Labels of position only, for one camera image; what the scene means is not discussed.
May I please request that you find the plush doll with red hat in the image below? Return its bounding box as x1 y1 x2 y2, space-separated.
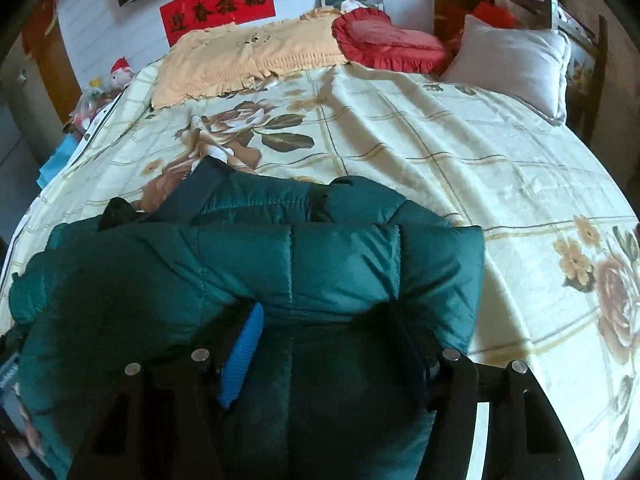
107 57 137 92

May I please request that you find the framed photo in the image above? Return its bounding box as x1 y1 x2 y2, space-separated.
315 0 385 16

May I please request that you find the brown wooden door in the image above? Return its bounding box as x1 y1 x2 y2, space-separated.
22 5 82 126

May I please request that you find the yellow frilled pillow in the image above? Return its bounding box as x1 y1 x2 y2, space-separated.
150 16 352 110

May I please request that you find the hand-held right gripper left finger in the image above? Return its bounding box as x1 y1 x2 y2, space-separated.
65 302 266 480

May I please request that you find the red wall banner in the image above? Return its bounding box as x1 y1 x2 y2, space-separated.
160 0 277 47

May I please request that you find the blue bag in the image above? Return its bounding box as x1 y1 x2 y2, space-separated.
39 132 77 182

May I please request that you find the red cloth on chair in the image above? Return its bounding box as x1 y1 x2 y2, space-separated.
445 0 517 32

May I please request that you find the bundle of small toys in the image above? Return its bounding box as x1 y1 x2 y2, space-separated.
70 77 112 132

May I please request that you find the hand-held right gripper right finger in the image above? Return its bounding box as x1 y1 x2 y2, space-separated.
387 302 586 480

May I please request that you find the wooden chair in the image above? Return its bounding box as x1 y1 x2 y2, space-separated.
547 0 609 147

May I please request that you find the white pillow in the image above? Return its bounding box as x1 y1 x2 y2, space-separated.
440 14 572 126

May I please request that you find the red heart-shaped cushion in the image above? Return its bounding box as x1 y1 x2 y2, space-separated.
331 8 463 75

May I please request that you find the green quilted puffer jacket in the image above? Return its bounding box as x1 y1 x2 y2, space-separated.
9 156 486 480

